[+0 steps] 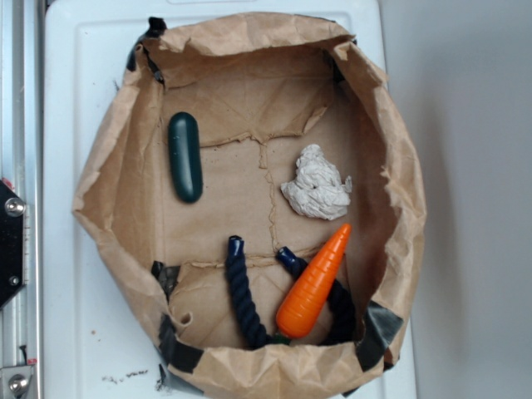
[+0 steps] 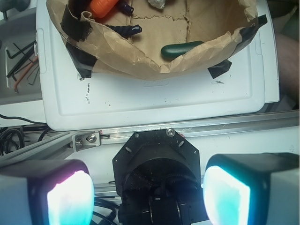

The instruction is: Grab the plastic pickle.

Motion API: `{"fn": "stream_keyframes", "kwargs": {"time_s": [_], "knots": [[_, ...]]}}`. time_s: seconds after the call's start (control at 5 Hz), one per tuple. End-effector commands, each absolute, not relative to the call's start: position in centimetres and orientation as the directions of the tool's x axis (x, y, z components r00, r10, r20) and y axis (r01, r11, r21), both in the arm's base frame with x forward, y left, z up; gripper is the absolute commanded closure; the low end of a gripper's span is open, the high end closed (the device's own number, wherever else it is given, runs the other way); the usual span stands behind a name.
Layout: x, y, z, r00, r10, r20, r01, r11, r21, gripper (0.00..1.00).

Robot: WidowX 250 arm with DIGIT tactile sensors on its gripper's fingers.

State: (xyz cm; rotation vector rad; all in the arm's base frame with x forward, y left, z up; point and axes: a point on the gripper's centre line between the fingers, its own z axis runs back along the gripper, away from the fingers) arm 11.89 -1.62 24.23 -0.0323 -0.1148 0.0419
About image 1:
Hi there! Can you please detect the dark green plastic pickle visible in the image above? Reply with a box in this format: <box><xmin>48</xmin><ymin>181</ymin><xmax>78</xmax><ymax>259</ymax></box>
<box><xmin>167</xmin><ymin>112</ymin><xmax>203</xmax><ymax>204</ymax></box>

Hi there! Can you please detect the crumpled white paper ball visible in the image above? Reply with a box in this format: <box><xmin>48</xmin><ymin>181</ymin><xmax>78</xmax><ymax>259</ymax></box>
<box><xmin>280</xmin><ymin>144</ymin><xmax>352</xmax><ymax>220</ymax></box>

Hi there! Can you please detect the orange plastic carrot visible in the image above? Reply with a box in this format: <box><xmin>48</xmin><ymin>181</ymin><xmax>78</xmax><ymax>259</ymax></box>
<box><xmin>276</xmin><ymin>224</ymin><xmax>352</xmax><ymax>340</ymax></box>

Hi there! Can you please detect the brown paper bag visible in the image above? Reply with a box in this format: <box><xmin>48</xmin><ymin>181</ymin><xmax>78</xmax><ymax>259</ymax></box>
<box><xmin>73</xmin><ymin>12</ymin><xmax>426</xmax><ymax>398</ymax></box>

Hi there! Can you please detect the white plastic tray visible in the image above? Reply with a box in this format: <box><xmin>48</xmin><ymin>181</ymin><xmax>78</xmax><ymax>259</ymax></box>
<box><xmin>41</xmin><ymin>0</ymin><xmax>418</xmax><ymax>399</ymax></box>

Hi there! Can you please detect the dark blue rope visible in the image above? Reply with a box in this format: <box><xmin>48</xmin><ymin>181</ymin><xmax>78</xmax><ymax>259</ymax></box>
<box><xmin>224</xmin><ymin>235</ymin><xmax>357</xmax><ymax>349</ymax></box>

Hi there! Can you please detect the black metal bracket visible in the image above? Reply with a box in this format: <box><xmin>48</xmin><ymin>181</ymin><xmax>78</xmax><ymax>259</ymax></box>
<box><xmin>1</xmin><ymin>178</ymin><xmax>27</xmax><ymax>310</ymax></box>

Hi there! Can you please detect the aluminium frame rail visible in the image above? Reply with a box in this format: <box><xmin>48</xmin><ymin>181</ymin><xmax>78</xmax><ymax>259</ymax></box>
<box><xmin>1</xmin><ymin>1</ymin><xmax>47</xmax><ymax>398</ymax></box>

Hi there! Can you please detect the silver corner bracket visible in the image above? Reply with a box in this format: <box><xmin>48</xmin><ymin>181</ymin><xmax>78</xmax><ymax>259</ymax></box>
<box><xmin>1</xmin><ymin>365</ymin><xmax>35</xmax><ymax>399</ymax></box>

